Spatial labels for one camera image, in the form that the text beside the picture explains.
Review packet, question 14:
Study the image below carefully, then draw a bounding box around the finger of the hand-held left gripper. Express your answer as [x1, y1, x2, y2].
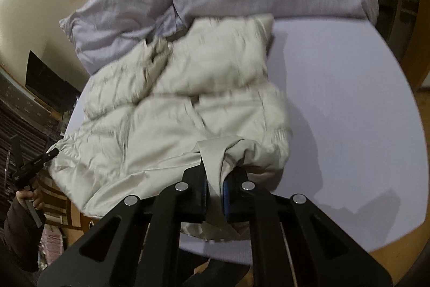
[21, 152, 58, 180]

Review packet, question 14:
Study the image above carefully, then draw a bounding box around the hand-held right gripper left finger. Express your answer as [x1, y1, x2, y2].
[37, 166, 209, 287]

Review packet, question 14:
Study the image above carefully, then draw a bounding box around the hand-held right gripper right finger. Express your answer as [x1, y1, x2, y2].
[222, 169, 393, 287]

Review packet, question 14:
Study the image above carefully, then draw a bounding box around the cream puffer jacket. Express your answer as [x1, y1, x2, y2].
[45, 14, 293, 242]

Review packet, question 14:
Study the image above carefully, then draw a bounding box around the person's left forearm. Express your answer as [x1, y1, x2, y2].
[0, 196, 45, 273]

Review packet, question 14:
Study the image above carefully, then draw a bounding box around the person's left hand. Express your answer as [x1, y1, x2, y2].
[16, 189, 45, 211]

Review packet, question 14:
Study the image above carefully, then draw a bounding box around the dark striped cloth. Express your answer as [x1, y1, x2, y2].
[0, 94, 64, 198]

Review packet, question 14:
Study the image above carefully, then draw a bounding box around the wooden chair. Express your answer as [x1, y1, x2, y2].
[35, 169, 86, 232]

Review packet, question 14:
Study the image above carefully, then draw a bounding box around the black flat screen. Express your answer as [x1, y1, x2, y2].
[26, 51, 81, 113]

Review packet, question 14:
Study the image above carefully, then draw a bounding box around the bed with lavender sheet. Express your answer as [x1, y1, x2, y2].
[64, 16, 421, 267]

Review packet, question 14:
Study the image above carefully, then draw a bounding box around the lavender pillow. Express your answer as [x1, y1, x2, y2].
[59, 0, 189, 75]

